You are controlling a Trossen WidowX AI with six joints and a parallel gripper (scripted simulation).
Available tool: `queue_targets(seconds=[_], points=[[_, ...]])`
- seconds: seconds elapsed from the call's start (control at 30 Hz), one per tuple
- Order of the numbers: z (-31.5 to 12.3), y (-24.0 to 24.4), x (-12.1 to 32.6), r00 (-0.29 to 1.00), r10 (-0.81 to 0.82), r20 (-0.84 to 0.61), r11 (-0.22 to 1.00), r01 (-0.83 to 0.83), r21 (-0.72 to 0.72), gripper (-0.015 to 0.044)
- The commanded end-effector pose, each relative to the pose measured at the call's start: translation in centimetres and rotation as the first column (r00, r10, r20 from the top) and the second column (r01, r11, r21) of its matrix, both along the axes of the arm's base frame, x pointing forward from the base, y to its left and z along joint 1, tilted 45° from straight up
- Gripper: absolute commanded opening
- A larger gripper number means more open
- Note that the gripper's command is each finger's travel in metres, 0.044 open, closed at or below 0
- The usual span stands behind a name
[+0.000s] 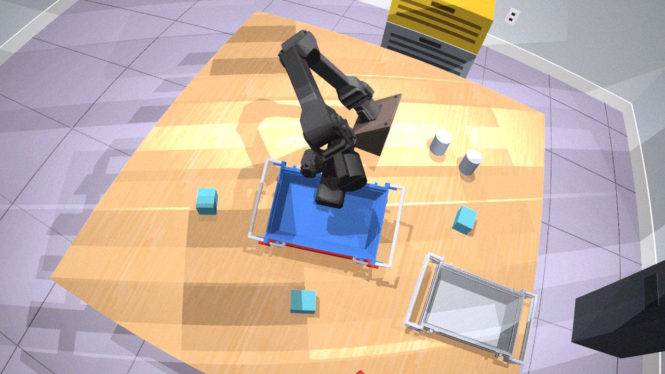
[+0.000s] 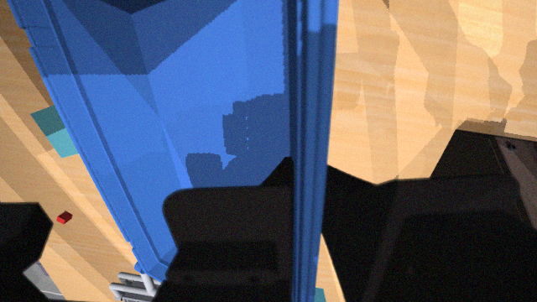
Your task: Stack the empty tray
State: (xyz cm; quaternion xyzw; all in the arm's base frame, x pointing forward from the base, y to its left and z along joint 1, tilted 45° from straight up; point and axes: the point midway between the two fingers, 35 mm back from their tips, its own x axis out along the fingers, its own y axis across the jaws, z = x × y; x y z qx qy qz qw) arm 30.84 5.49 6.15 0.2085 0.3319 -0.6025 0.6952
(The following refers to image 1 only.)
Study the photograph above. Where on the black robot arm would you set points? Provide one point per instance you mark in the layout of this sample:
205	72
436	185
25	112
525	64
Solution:
320	123

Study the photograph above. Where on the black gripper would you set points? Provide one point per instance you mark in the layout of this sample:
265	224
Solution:
328	192

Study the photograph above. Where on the grey cylinder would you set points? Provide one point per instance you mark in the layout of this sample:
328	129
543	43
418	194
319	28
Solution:
470	162
440	143

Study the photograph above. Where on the small blue block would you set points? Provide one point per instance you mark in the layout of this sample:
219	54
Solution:
464	220
302	301
207	199

